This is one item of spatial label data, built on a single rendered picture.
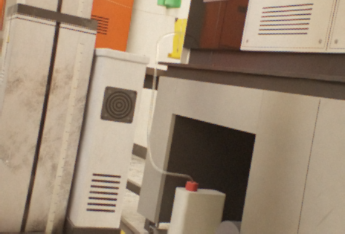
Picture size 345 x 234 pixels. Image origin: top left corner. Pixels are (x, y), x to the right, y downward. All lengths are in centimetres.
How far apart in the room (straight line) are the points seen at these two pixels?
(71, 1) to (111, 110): 26
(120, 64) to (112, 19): 106
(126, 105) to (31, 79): 21
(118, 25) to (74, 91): 105
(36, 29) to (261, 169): 77
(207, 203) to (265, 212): 56
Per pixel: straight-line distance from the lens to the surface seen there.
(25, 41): 128
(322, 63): 170
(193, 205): 216
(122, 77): 127
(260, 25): 190
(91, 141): 127
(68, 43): 130
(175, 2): 476
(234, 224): 199
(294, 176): 158
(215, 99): 191
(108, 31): 231
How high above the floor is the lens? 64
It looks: 2 degrees down
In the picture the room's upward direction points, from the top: 10 degrees clockwise
